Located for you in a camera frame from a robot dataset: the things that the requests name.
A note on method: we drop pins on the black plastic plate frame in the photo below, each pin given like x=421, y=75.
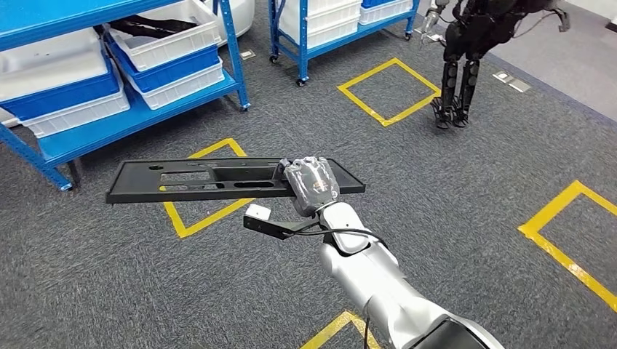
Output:
x=154, y=26
x=135, y=188

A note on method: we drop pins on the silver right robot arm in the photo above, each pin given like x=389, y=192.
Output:
x=376, y=284

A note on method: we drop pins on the blue metal shelf rack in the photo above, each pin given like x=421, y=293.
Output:
x=337, y=43
x=120, y=125

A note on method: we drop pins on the yellow floor tape square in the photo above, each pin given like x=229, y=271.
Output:
x=332, y=325
x=174, y=219
x=360, y=107
x=532, y=230

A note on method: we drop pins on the grey floor outlet plate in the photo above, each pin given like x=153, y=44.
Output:
x=519, y=86
x=501, y=76
x=248, y=54

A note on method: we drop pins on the blue plastic bin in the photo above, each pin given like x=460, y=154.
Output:
x=381, y=3
x=168, y=72
x=62, y=98

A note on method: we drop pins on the black humanoid robot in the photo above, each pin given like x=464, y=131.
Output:
x=477, y=29

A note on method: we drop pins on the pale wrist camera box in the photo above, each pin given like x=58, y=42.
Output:
x=258, y=212

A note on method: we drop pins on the black camera bracket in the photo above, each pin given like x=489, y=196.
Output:
x=270, y=229

